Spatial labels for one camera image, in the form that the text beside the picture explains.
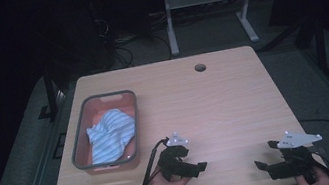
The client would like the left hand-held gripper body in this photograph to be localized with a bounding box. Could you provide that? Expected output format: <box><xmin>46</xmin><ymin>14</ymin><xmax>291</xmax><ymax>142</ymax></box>
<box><xmin>153</xmin><ymin>129</ymin><xmax>196</xmax><ymax>185</ymax></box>

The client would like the pink plastic basket grey rim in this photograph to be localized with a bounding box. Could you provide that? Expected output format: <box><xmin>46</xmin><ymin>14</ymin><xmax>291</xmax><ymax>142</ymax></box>
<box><xmin>60</xmin><ymin>87</ymin><xmax>150</xmax><ymax>181</ymax></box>

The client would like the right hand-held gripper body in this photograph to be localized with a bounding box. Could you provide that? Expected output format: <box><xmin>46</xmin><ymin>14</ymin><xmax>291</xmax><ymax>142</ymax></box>
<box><xmin>262</xmin><ymin>125</ymin><xmax>329</xmax><ymax>185</ymax></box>

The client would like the blue white striped cloth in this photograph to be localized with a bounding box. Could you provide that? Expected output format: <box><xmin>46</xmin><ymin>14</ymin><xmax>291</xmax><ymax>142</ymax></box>
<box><xmin>83</xmin><ymin>105</ymin><xmax>143</xmax><ymax>166</ymax></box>

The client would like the bundle of floor cables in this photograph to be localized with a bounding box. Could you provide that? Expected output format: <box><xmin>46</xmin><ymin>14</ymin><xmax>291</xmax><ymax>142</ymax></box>
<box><xmin>90</xmin><ymin>5</ymin><xmax>175</xmax><ymax>74</ymax></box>

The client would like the person's right hand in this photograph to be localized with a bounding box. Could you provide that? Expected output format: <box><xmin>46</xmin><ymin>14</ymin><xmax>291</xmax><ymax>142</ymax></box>
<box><xmin>293</xmin><ymin>163</ymin><xmax>329</xmax><ymax>185</ymax></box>

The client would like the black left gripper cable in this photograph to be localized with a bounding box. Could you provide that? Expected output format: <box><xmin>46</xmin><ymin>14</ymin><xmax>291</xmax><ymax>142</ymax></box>
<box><xmin>119</xmin><ymin>136</ymin><xmax>178</xmax><ymax>185</ymax></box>

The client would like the black metal stand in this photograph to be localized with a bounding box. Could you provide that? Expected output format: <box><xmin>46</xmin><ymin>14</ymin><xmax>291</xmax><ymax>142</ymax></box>
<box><xmin>29</xmin><ymin>61</ymin><xmax>68</xmax><ymax>125</ymax></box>
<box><xmin>308</xmin><ymin>14</ymin><xmax>329</xmax><ymax>78</ymax></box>

